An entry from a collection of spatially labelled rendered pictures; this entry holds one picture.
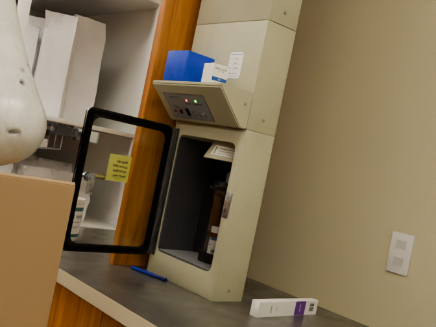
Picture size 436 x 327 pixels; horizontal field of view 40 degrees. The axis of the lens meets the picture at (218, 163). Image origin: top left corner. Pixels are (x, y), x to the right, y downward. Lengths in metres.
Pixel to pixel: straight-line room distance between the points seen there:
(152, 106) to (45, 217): 1.11
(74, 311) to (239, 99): 0.71
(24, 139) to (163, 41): 1.01
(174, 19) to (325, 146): 0.63
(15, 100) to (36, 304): 0.31
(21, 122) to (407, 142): 1.18
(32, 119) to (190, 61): 0.84
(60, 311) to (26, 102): 0.93
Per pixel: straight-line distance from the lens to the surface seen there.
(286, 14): 1.72
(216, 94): 1.60
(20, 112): 0.95
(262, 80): 1.66
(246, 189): 1.65
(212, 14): 1.87
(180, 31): 1.94
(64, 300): 1.77
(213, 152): 1.74
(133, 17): 3.10
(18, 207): 0.80
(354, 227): 1.89
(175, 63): 1.76
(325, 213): 1.96
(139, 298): 1.55
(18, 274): 0.82
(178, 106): 1.78
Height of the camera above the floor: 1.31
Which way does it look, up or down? level
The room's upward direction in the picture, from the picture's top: 11 degrees clockwise
